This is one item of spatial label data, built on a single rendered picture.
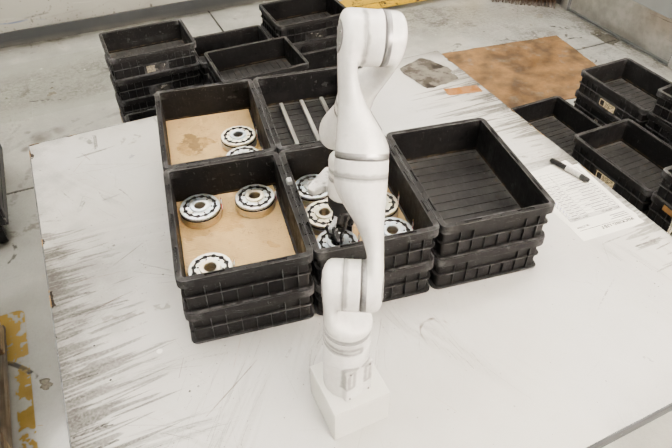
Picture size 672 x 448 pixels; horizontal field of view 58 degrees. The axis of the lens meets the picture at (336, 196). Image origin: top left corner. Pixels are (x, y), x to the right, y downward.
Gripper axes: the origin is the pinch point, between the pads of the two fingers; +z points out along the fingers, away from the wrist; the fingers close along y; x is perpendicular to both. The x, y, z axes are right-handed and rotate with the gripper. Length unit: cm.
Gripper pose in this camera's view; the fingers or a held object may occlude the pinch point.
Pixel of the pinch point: (343, 236)
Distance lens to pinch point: 148.5
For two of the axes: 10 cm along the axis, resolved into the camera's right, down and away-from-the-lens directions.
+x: -8.7, -3.2, 3.7
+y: 4.9, -5.7, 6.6
